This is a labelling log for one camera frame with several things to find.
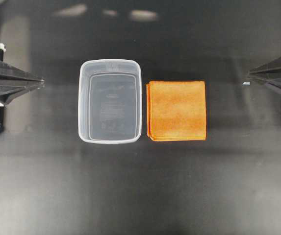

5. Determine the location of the folded orange towel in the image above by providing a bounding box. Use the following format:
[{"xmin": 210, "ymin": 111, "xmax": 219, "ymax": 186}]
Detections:
[{"xmin": 146, "ymin": 81, "xmax": 207, "ymax": 141}]

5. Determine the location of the clear plastic container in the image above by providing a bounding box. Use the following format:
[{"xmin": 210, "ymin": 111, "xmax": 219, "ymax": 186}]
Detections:
[{"xmin": 78, "ymin": 59, "xmax": 142, "ymax": 144}]

